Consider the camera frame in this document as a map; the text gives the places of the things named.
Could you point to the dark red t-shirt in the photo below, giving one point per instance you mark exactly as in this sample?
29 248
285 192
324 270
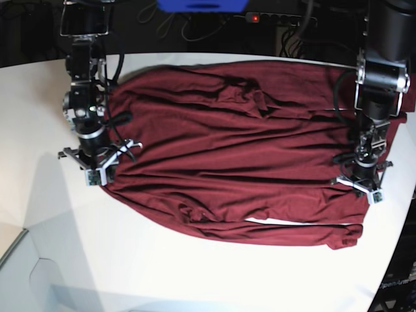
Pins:
240 152

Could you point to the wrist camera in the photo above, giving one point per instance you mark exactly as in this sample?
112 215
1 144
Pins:
375 196
95 177

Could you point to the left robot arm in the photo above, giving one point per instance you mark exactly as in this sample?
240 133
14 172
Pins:
382 78

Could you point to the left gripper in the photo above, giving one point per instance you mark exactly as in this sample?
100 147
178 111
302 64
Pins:
362 179

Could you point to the black power strip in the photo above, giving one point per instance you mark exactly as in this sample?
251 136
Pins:
273 18

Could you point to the blue box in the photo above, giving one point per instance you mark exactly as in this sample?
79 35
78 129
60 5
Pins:
226 6

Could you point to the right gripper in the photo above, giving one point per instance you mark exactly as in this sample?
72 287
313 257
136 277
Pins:
106 164

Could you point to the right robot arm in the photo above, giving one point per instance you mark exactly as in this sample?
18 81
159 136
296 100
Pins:
86 105

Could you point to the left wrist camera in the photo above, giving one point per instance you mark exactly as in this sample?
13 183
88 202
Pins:
375 196

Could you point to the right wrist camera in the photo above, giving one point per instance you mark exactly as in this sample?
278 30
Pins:
95 177

